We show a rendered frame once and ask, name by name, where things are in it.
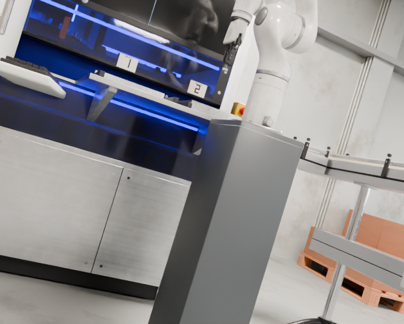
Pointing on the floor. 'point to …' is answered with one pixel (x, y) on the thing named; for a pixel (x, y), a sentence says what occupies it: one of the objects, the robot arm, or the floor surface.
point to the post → (240, 60)
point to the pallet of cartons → (371, 228)
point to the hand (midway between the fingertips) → (228, 57)
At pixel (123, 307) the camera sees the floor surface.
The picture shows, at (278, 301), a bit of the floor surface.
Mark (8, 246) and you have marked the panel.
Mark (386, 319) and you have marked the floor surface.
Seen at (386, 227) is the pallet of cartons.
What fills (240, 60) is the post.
